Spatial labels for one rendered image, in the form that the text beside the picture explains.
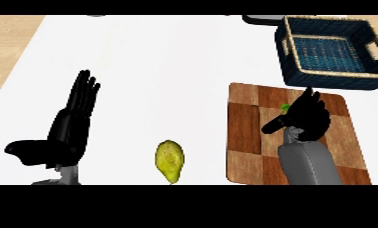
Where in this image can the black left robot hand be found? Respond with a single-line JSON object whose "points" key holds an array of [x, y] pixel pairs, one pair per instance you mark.
{"points": [[68, 128]]}

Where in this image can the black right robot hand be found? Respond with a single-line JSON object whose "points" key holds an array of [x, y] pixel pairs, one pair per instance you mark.
{"points": [[307, 118]]}

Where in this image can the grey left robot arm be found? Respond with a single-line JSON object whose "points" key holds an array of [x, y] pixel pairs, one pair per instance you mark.
{"points": [[62, 175]]}

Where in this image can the yellow-green oval fruit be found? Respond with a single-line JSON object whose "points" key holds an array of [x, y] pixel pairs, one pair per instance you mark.
{"points": [[170, 160]]}

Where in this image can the dark grey appliance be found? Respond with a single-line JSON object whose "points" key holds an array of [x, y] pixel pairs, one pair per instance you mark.
{"points": [[263, 19]]}

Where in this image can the checkered wooden cutting board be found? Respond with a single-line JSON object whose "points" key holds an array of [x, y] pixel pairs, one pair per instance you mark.
{"points": [[245, 132]]}

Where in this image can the dark blue wicker basket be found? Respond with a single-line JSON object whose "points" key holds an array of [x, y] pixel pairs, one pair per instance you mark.
{"points": [[325, 53]]}

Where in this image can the yellow-green lemon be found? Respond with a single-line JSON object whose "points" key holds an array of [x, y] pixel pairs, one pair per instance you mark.
{"points": [[285, 107]]}

